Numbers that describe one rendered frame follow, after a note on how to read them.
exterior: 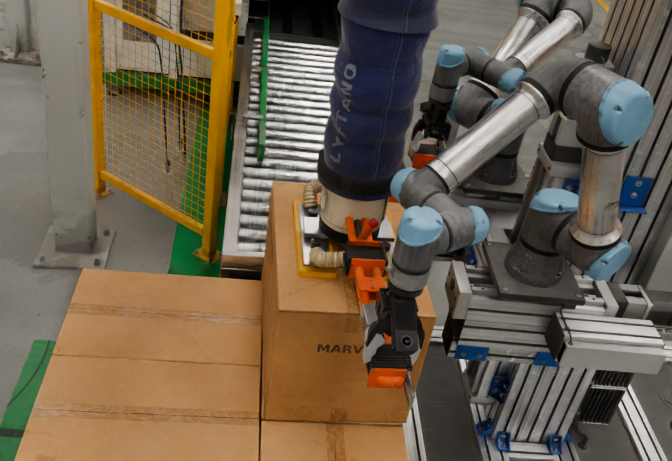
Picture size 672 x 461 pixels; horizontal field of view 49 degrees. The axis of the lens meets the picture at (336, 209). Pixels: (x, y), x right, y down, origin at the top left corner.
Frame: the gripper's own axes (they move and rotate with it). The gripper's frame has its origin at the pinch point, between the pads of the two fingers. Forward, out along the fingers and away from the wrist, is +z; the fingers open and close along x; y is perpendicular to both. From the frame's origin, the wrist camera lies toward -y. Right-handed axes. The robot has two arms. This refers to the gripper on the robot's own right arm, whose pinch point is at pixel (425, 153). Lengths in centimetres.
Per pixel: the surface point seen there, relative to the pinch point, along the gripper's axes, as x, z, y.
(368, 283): -27, 0, 65
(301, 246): -39, 13, 35
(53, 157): -130, 58, -79
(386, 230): -15.4, 9.4, 29.7
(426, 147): 0.3, -1.5, -1.5
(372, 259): -25, -1, 58
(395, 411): -10, 49, 59
